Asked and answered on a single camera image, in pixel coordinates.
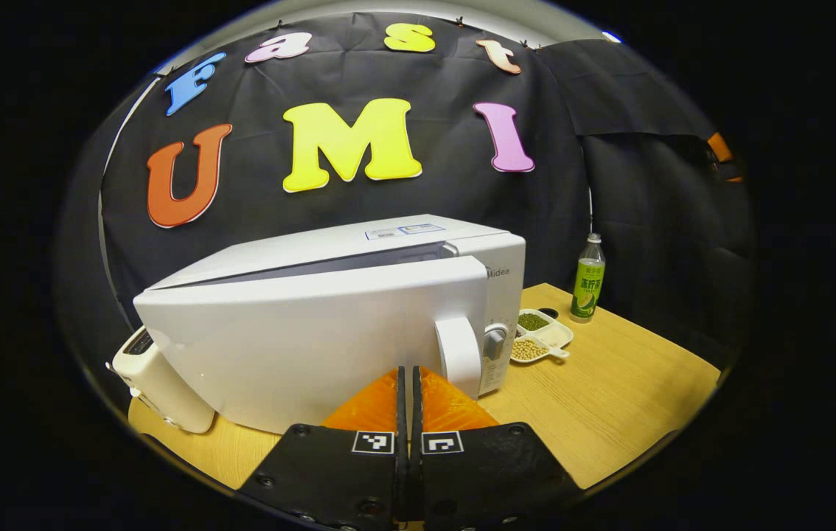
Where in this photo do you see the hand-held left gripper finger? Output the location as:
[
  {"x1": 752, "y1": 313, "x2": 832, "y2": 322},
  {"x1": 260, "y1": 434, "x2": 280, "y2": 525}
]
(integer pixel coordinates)
[
  {"x1": 411, "y1": 367, "x2": 585, "y2": 531},
  {"x1": 237, "y1": 367, "x2": 410, "y2": 531}
]

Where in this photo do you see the white microwave oven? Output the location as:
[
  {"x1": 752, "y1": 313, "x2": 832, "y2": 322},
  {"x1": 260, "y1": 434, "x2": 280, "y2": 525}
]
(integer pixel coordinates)
[{"x1": 133, "y1": 214, "x2": 527, "y2": 436}]

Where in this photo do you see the white divided bean dish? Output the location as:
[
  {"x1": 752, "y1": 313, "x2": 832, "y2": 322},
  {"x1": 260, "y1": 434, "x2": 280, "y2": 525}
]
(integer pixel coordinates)
[{"x1": 509, "y1": 308, "x2": 575, "y2": 365}]

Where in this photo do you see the green label drink bottle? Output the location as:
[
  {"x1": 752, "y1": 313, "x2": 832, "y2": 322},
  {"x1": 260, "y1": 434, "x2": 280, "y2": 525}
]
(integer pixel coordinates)
[{"x1": 571, "y1": 233, "x2": 607, "y2": 324}]

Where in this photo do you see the white toaster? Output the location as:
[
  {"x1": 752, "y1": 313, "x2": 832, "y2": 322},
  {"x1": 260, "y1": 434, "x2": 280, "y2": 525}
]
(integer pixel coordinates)
[{"x1": 108, "y1": 327, "x2": 217, "y2": 434}]

